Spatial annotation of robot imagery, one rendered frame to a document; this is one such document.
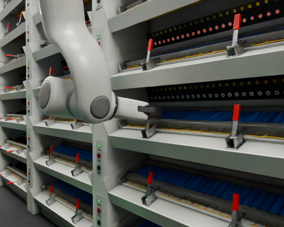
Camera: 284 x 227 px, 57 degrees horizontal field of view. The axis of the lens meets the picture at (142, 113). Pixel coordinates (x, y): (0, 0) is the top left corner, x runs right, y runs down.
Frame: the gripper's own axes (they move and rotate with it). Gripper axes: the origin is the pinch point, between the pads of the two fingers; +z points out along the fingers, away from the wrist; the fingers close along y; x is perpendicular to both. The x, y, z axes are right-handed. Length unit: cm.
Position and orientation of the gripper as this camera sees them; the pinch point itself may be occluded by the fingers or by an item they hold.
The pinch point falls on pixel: (151, 112)
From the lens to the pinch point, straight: 76.3
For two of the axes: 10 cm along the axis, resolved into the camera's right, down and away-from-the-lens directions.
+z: 7.4, 1.2, 6.6
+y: 6.7, 0.1, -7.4
